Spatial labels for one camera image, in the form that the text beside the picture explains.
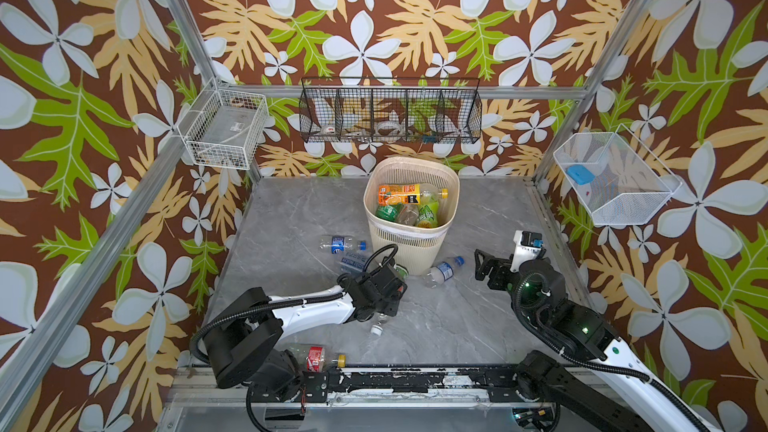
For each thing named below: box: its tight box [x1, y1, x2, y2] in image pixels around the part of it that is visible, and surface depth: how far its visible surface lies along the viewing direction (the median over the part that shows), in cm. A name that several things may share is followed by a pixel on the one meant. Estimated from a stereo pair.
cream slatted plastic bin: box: [363, 156, 461, 276], surface depth 86 cm
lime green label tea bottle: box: [417, 201, 439, 229], surface depth 86 cm
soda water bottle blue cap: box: [331, 242, 373, 275], surface depth 97 cm
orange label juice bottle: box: [377, 184, 449, 206], surface depth 86 cm
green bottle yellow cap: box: [375, 203, 403, 222], surface depth 90 cm
